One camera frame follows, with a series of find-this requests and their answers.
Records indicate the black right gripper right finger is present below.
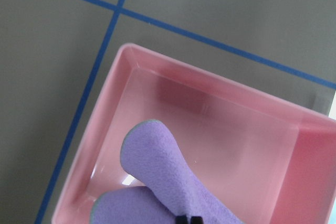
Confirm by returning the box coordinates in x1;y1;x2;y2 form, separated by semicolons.
190;216;203;224

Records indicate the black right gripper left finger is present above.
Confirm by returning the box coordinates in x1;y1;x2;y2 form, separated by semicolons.
175;215;188;224

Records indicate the purple microfiber cloth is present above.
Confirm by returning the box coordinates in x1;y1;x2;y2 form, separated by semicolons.
89;120;242;223

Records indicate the pink plastic bin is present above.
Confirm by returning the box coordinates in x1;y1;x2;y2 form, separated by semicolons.
51;44;335;223

